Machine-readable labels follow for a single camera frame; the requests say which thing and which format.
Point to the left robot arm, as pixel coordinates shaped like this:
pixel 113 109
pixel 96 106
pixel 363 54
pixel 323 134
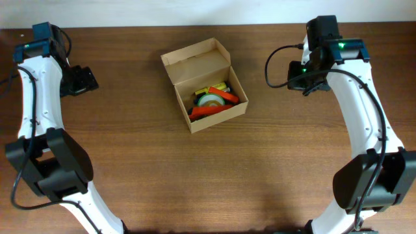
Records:
pixel 52 168

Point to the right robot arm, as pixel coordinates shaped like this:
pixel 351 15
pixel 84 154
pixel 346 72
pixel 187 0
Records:
pixel 381 170

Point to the orange black stapler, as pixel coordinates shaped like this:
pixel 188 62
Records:
pixel 225 95

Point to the brown cardboard box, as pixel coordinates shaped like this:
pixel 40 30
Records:
pixel 192 70

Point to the orange utility knife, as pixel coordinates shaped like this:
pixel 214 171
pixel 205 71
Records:
pixel 196 113

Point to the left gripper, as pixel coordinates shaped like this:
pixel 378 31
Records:
pixel 86 80

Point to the green tape roll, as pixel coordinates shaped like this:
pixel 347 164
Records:
pixel 202 102

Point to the small yellow tape roll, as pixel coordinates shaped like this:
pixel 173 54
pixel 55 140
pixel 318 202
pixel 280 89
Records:
pixel 213 103

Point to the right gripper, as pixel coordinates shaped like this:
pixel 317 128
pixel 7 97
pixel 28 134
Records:
pixel 299 86

